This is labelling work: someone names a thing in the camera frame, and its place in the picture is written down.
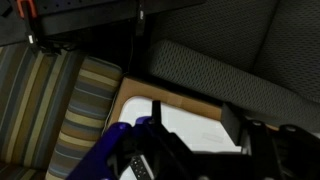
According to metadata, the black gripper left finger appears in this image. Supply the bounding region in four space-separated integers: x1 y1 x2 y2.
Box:
66 99 201 180

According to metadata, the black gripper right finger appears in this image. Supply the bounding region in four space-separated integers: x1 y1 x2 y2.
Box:
221 102 320 180

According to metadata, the white rectangular board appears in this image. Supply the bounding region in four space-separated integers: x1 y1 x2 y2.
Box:
118 95 243 180

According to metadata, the brown cardboard box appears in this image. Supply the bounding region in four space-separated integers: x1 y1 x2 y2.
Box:
106 75 279 132

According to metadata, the grey mesh fabric chair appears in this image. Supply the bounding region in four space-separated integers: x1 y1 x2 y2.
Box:
148 0 320 133

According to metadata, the striped fabric sofa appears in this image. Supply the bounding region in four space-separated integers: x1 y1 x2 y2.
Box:
0 44 123 180

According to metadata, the black metal stand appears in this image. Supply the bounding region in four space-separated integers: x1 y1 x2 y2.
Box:
0 0 205 49

